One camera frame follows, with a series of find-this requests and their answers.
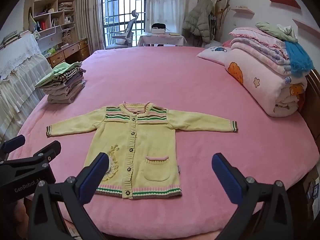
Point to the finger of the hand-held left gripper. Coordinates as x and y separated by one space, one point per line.
13 142
51 150

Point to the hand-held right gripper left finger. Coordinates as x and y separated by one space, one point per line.
93 180

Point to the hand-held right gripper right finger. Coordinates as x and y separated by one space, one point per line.
226 180

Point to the yellow knit cardigan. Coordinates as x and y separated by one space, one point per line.
150 140

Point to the stack of folded clothes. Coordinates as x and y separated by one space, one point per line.
65 90

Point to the lace covered furniture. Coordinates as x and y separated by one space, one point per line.
22 80

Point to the cardboard box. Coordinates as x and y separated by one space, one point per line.
312 190

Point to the wooden desk with drawers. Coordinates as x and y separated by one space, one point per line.
65 52

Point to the green packet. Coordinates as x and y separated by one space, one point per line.
52 51

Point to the rolled cartoon print quilt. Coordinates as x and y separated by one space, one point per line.
262 85

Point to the pink bed blanket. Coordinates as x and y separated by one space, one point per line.
187 85

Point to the pile of books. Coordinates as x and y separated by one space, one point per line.
12 38

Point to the wicker basket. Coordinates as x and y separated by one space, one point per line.
67 38

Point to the wooden headboard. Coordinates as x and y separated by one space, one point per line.
311 105

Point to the white printed pillow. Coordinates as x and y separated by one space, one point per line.
212 55

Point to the pink floral folded quilt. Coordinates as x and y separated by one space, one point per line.
260 55

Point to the wooden bookshelf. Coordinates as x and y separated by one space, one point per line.
53 12

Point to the red pink pillow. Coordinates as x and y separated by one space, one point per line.
227 43

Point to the grey office chair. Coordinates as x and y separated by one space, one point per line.
127 32

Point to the beige curtain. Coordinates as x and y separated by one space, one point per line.
90 15
170 5

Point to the blue fringed cloth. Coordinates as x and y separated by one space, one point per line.
298 57

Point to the pink ruffled folded blanket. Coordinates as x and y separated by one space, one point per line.
252 33

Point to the small table with tablecloth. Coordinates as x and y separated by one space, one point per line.
162 39

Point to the yellow book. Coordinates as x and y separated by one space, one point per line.
174 34

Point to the light green garment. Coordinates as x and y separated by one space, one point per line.
272 30

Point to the white box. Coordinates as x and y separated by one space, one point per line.
158 30

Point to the barred window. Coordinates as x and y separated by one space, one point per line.
120 2

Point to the black pouch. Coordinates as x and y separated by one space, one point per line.
158 25

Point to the grey green puffer jacket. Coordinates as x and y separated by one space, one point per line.
200 17

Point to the wooden coat rack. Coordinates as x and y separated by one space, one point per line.
222 12

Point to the wooden wall shelf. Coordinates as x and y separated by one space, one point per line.
242 10

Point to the pink wall shelf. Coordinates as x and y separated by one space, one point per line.
307 27

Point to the red wall shelf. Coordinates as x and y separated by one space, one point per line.
282 0

